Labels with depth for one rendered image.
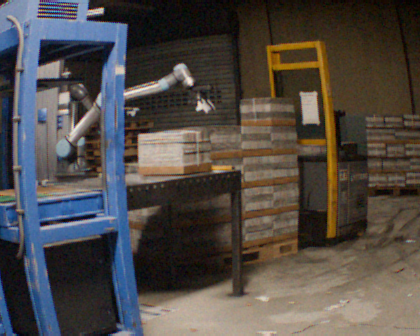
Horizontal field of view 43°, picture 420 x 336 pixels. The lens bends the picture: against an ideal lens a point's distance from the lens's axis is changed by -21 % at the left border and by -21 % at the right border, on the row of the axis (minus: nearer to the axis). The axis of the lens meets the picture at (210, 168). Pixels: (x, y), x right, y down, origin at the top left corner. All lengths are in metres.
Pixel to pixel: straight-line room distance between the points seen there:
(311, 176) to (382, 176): 3.70
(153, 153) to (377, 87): 7.73
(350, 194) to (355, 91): 5.63
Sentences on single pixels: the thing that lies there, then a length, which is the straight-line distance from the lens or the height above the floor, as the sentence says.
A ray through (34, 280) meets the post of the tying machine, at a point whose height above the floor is 0.50.
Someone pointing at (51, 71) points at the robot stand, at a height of 1.55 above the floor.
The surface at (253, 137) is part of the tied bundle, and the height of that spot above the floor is 0.98.
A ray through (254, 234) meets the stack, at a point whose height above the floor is 0.24.
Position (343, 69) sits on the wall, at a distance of 11.26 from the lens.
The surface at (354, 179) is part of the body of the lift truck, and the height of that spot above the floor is 0.57.
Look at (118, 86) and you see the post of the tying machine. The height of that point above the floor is 1.24.
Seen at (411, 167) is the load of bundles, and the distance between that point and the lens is 9.21.
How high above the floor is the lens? 1.02
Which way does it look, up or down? 3 degrees down
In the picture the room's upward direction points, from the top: 2 degrees counter-clockwise
